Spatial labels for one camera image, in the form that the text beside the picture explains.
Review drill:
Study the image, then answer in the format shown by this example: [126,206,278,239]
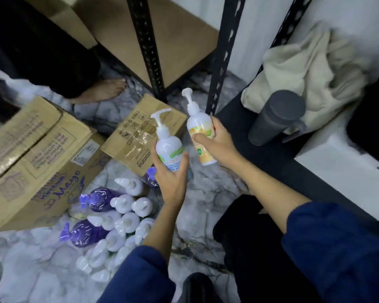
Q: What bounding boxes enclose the beige cloth bag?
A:
[241,22,370,136]

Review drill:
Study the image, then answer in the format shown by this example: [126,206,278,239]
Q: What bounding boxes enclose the black metal shelf rack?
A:
[92,0,315,116]

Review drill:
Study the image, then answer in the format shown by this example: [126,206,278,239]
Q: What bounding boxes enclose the black bag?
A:
[346,66,379,171]

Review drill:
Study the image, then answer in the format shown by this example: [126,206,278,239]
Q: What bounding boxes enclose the grey tumbler with handle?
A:
[248,90,307,146]

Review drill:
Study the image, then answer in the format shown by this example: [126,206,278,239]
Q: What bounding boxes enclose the white pump bottle yellow label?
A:
[181,88,218,166]

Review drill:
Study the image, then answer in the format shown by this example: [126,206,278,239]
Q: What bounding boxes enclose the person's right hand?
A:
[193,116,242,170]

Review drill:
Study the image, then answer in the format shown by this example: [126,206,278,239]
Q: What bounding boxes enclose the small taped cardboard box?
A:
[100,93,188,177]

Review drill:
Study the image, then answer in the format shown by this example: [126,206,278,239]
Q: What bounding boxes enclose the person's right forearm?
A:
[231,158,379,303]

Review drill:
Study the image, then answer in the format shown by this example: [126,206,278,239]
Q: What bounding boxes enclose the person's left hand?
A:
[151,149,190,208]

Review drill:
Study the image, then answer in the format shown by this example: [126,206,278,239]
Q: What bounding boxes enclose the white pump bottle green label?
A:
[150,108,184,172]

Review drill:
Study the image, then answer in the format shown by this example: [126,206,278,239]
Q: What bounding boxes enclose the white box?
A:
[294,104,379,223]

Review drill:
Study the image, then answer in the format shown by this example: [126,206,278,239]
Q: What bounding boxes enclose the large printed cardboard box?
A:
[0,96,112,233]

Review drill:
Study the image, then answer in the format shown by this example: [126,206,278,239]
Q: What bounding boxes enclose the person's black trousers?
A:
[0,0,101,123]
[177,195,323,303]

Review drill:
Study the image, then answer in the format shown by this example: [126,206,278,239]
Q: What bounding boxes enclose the pile of white pump bottles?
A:
[68,177,155,283]

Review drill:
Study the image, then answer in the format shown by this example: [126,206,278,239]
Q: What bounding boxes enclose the purple pump bottle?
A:
[59,218,111,248]
[79,187,124,213]
[144,166,161,189]

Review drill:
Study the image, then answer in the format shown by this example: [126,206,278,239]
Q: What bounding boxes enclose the black bench top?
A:
[215,91,379,243]

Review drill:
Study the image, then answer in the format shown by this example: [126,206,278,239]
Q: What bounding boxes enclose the person's left forearm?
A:
[96,203,185,303]

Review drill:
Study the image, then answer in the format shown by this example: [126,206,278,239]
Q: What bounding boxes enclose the plain brown cardboard box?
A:
[19,0,98,49]

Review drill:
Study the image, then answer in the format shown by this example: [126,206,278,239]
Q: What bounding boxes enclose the brown wooden shelf board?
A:
[73,0,220,89]

